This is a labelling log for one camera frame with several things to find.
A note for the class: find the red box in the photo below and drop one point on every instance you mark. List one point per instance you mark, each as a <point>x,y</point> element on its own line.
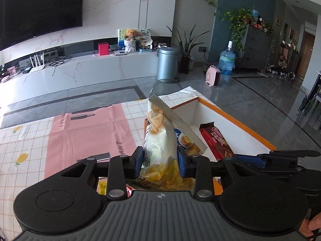
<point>103,49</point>

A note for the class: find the dark grey cabinet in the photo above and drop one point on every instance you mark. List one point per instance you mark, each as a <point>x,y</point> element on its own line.
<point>255,50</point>

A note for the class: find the red cartoon snack bag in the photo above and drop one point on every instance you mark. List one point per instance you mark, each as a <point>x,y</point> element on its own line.
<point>129,191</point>

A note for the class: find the row of small bottles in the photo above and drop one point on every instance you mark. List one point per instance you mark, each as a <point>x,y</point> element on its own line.
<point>259,22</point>

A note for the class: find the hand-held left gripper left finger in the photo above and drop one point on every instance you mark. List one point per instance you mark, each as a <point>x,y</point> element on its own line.
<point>138,162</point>

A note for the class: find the blue water jug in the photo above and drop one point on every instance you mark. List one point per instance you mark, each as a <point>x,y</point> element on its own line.
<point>226,61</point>

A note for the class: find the grey metal trash bin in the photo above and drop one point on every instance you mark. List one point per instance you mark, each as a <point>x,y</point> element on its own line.
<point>167,65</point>

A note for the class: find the dark shelf with ornaments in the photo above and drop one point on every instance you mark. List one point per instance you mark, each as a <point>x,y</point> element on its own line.
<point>288,57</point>

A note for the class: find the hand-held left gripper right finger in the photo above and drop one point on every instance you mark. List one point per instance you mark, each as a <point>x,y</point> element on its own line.
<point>181,166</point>

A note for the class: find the white marble television cabinet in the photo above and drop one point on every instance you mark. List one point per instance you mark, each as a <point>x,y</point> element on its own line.
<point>87,72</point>

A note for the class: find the person's right hand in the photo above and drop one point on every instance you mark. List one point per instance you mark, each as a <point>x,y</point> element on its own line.
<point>315,227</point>

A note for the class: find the checked lemon print tablecloth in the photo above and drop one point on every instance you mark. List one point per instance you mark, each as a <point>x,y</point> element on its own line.
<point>25,143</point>

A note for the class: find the gold yellow snack packet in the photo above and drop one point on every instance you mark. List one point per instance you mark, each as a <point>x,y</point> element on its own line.
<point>102,186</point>

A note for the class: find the white router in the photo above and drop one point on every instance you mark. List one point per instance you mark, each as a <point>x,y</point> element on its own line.
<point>37,67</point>

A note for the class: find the round painted hand fan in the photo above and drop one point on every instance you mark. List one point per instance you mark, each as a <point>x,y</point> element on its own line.
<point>145,36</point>

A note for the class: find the dark dining chair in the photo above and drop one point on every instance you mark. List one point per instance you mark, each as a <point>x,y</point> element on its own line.
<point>312,98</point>

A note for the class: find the pink fan heater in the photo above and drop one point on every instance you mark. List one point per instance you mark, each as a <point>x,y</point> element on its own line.
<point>212,76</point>

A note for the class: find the white yellow chip bag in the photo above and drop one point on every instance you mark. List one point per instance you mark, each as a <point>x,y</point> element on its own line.
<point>160,143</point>

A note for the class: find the blue tissue box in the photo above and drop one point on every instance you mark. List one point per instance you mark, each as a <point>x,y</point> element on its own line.
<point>145,50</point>

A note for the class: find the brown wooden door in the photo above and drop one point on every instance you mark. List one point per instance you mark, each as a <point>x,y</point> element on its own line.
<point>306,55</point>

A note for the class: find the black dotted box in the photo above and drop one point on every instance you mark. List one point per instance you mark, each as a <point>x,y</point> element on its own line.
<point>158,45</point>

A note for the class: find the snake plant in black pot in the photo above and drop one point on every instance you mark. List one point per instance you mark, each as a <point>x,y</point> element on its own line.
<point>185,65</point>

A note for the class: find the green pothos plant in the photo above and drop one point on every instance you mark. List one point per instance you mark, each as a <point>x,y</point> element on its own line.
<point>238,22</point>

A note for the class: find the wall socket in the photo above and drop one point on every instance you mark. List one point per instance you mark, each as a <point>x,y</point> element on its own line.
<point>202,49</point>

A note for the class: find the brown teddy bear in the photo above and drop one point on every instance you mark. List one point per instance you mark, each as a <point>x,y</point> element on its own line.
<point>130,34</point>

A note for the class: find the orange cardboard box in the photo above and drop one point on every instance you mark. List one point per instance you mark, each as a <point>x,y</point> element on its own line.
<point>213,110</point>

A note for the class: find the white woven basket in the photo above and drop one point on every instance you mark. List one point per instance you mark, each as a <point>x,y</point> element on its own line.
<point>130,46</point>

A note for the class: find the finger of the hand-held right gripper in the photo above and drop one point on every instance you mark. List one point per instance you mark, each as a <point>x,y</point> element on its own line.
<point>288,153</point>
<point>250,161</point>

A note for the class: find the white flat device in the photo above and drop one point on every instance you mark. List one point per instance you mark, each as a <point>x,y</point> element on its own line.
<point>119,52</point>

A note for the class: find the black television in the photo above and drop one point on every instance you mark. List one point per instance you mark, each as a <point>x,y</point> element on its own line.
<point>37,10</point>

